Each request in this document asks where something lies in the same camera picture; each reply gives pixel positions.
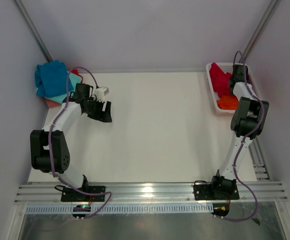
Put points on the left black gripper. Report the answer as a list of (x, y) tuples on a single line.
[(103, 116)]

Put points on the magenta t shirt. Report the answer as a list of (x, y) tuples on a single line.
[(219, 80)]

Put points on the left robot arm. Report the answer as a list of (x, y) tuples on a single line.
[(48, 147)]

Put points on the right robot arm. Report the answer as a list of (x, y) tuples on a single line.
[(246, 124)]

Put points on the teal folded t shirt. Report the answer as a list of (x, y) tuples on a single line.
[(60, 98)]

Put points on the red folded t shirt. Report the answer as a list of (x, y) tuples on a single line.
[(75, 77)]

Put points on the pink folded t shirt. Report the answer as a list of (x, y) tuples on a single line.
[(51, 103)]

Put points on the blue folded t shirt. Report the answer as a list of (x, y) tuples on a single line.
[(51, 79)]

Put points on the left black controller board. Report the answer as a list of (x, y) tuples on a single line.
[(81, 211)]

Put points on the black controller board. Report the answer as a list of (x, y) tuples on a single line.
[(220, 209), (81, 211)]

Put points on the orange t shirt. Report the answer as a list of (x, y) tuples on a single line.
[(228, 102)]

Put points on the white plastic basket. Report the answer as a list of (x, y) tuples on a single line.
[(227, 67)]

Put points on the right black controller board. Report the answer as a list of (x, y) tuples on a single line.
[(220, 209)]

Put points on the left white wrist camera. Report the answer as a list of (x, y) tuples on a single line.
[(100, 93)]

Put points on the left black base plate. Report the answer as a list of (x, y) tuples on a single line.
[(70, 195)]

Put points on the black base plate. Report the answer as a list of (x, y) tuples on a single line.
[(209, 192), (70, 195)]

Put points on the aluminium front rail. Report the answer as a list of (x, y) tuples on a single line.
[(145, 193)]

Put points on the aluminium rail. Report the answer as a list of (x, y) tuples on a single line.
[(145, 193), (258, 161)]

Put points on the slotted grey cable duct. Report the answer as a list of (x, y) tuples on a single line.
[(132, 208)]

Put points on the left corner aluminium post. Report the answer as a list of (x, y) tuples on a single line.
[(33, 30)]

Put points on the corner aluminium post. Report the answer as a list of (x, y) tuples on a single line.
[(260, 28), (33, 30)]

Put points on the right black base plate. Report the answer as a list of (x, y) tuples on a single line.
[(209, 192)]

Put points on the right side aluminium rail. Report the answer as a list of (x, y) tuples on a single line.
[(258, 161)]

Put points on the right corner aluminium post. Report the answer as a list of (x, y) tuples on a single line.
[(260, 28)]

